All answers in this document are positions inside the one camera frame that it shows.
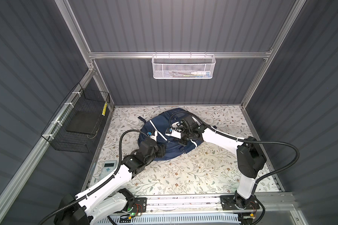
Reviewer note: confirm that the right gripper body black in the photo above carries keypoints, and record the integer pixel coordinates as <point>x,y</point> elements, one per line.
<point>185,136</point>

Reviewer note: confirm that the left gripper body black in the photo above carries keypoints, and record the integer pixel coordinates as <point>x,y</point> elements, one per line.
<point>158,152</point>

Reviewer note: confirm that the navy blue student backpack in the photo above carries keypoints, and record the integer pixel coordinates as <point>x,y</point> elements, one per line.
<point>162,122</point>

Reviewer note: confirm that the light green calculator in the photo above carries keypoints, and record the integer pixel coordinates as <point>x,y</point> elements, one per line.
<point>108,168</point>

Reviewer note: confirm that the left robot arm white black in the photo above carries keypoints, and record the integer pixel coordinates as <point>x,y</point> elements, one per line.
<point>108,196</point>

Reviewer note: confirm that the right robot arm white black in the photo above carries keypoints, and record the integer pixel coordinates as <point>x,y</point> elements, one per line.
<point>250,157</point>

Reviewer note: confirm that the pens in white basket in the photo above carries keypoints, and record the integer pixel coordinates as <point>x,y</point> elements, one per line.
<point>191,74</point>

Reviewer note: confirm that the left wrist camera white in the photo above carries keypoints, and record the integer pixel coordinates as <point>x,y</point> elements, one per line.
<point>153,135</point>

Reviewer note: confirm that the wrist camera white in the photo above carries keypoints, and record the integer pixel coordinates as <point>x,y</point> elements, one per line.
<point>153,135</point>
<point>173,133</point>

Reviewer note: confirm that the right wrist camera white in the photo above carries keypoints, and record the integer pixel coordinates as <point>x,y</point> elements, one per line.
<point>173,133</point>

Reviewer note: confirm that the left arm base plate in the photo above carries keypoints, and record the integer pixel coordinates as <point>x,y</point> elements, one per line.
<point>138,205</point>

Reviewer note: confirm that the white wire mesh basket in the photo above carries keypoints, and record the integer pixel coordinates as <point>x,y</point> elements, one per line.
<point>162,64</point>

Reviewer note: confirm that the black wire wall basket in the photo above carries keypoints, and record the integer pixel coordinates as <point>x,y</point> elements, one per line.
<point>80,122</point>

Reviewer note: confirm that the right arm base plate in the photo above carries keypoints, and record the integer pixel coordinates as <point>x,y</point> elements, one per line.
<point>236,202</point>

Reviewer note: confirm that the aluminium front rail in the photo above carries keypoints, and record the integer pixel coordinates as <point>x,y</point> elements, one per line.
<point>211,203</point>

